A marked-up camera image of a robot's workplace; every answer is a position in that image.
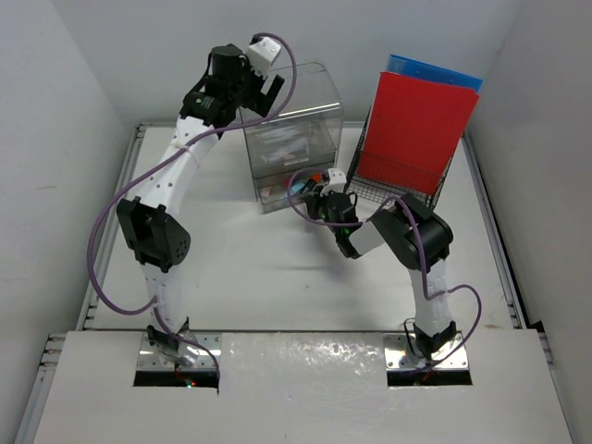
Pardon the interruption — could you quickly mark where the clear plastic drawer organizer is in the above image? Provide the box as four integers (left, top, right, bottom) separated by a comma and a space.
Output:
243, 61, 344, 213

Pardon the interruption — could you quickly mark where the red folder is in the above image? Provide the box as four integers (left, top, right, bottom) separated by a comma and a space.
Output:
364, 71, 479, 175

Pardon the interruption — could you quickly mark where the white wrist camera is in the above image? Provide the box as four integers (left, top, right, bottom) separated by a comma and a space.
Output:
320, 167, 347, 196
245, 37, 282, 78

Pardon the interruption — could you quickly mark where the blue folder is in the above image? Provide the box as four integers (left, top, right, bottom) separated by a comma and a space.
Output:
386, 54, 483, 93

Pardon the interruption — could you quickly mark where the black wire mesh rack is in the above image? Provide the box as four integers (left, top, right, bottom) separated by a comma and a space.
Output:
345, 111, 453, 209

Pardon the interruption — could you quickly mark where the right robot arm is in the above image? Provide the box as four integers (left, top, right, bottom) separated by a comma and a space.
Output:
305, 191, 457, 360

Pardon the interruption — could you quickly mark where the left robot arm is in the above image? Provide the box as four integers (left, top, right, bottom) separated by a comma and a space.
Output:
117, 35, 284, 367

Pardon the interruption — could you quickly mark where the orange cap clear marker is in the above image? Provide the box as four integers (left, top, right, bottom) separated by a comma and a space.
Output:
261, 186, 273, 198

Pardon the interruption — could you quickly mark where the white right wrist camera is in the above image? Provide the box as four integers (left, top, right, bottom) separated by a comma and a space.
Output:
320, 167, 347, 196

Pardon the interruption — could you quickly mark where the white front cover panel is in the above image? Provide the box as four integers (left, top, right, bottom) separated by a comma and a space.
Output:
35, 329, 571, 443

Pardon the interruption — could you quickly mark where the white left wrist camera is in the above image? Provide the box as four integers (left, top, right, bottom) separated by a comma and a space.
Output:
245, 37, 282, 78

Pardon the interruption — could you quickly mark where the aluminium table frame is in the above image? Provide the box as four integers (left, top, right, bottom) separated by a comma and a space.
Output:
13, 120, 563, 444

